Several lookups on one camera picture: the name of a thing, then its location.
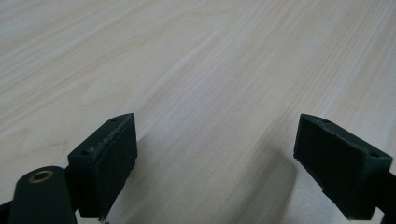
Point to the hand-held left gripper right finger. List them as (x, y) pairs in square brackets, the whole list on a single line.
[(339, 168)]

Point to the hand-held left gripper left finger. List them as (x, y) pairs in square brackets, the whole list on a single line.
[(106, 165)]

